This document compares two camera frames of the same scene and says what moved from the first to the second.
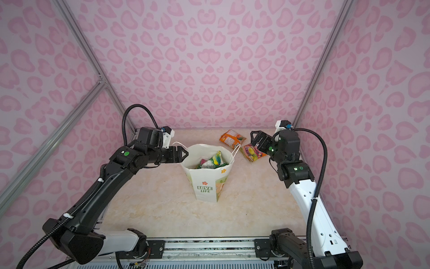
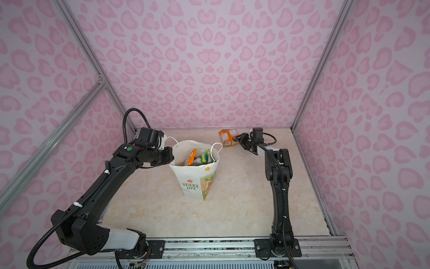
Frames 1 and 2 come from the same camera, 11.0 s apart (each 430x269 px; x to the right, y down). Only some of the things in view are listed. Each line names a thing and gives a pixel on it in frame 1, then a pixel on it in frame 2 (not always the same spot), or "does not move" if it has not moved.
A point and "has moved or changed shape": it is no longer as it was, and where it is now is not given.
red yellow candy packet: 252,152 → 190,159
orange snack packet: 232,138 has moved or changed shape
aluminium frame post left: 102,74 does not move
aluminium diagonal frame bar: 14,184 does not move
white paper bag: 207,182 has moved or changed shape
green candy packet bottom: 215,161 → 204,158
